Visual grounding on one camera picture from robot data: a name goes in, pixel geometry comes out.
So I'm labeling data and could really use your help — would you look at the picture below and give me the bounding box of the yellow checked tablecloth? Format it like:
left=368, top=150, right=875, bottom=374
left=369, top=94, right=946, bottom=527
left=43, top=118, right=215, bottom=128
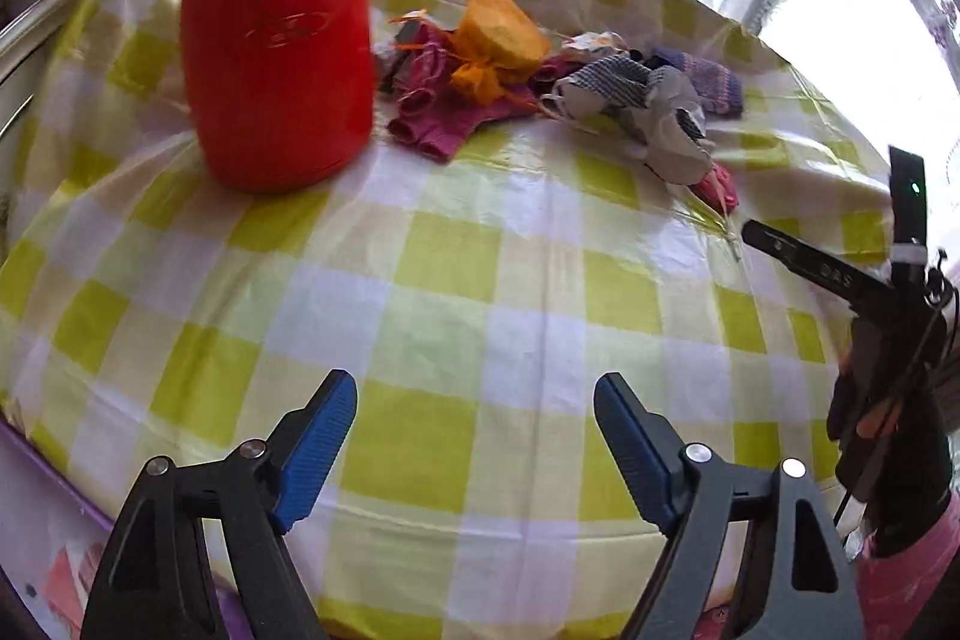
left=0, top=0, right=912, bottom=640

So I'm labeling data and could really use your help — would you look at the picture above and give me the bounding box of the red thermos flask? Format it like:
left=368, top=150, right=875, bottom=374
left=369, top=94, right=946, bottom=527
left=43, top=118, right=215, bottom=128
left=178, top=0, right=377, bottom=193

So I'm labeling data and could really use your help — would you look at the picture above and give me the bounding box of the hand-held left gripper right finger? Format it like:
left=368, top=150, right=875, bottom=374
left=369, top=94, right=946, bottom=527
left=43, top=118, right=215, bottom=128
left=592, top=373, right=867, bottom=640

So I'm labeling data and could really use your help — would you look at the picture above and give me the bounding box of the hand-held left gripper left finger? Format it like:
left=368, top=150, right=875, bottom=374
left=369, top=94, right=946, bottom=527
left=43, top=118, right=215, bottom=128
left=81, top=368, right=359, bottom=640

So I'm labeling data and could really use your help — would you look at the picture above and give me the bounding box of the purple box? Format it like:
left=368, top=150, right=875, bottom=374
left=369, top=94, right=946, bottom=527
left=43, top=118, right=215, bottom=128
left=0, top=419, right=248, bottom=640

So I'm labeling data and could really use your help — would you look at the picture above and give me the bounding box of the purple knit sock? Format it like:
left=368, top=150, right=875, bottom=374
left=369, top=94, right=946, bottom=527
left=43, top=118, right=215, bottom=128
left=649, top=47, right=745, bottom=120

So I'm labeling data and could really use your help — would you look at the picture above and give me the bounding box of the small pink cloth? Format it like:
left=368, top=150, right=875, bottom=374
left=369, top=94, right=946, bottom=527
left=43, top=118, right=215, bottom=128
left=694, top=161, right=740, bottom=215

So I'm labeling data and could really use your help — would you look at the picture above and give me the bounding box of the orange drawstring pouch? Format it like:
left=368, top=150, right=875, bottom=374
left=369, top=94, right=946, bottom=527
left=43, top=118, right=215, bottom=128
left=448, top=0, right=552, bottom=107

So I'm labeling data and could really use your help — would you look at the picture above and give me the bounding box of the white floral cloth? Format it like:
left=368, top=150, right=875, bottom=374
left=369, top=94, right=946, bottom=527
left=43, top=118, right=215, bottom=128
left=562, top=31, right=629, bottom=58

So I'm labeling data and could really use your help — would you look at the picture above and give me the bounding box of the white dresser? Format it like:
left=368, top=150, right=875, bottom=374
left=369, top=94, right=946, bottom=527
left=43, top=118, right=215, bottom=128
left=0, top=0, right=113, bottom=221

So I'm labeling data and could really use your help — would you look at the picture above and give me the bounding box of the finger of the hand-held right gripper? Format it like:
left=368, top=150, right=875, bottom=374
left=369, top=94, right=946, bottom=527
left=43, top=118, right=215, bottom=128
left=741, top=218, right=893, bottom=311

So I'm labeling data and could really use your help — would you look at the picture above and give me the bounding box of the person's right hand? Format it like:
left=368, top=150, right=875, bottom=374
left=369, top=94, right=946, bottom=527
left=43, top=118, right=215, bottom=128
left=827, top=347, right=957, bottom=558

